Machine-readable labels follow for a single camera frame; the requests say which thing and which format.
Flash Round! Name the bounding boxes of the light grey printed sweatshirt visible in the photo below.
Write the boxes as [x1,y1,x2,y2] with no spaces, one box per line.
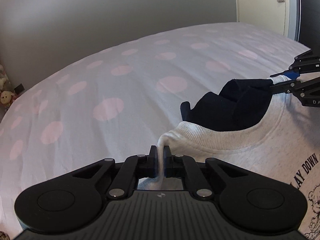
[137,74,320,240]

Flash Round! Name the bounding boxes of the white door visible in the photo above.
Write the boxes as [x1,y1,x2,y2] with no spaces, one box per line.
[236,0,301,41]

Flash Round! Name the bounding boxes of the pink dotted bed sheet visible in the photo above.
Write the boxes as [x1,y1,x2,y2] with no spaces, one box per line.
[1,23,306,237]

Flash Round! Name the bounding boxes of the plush toy pile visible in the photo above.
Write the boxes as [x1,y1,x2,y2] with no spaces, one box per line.
[0,65,18,112]

